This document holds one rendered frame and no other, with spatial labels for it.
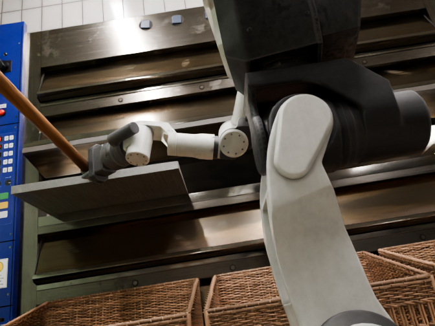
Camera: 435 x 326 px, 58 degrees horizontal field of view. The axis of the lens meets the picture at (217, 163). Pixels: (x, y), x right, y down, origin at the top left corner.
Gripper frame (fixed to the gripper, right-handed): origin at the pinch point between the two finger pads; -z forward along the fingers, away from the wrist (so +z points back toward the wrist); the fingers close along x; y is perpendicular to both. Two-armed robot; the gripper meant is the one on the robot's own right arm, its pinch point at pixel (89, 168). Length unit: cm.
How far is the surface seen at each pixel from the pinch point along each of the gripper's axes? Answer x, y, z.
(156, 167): 0.1, 17.0, 12.2
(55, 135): 1.1, -21.2, 15.4
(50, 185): 1.0, -2.8, -16.4
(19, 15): -103, 5, -57
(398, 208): 21, 87, 67
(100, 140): -19.9, 16.2, -14.1
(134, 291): 35.6, 28.7, -15.3
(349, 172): 4, 80, 55
